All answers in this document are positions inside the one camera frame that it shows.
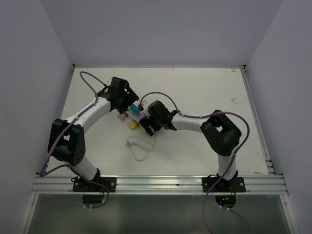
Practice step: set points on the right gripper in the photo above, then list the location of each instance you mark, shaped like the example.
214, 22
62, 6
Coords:
146, 122

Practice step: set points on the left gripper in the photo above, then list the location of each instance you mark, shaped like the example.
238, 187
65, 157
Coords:
131, 97

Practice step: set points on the blue plug adapter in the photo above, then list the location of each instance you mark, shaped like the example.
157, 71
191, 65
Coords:
135, 109

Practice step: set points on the white power strip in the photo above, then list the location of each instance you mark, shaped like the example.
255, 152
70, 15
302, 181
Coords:
132, 116

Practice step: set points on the brown plug adapter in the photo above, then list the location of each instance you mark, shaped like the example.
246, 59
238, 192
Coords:
123, 116

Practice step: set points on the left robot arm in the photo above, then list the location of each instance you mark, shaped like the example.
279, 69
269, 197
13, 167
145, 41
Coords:
67, 137

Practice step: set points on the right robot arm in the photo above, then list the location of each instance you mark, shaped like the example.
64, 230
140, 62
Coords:
222, 135

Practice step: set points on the yellow plug adapter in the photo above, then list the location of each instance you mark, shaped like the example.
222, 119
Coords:
133, 124

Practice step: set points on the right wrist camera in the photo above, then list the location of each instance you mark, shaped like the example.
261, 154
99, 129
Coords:
143, 107

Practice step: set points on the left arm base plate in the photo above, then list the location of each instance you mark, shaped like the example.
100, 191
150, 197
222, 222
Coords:
103, 184

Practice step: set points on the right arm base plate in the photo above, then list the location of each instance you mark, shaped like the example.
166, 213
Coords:
236, 184

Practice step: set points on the aluminium right side rail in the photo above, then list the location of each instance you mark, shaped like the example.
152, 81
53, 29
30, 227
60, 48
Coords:
267, 157

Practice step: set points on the aluminium rail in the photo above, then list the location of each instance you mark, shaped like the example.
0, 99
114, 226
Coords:
162, 185
267, 157

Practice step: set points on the aluminium front rail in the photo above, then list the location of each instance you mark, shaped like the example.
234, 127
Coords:
162, 185

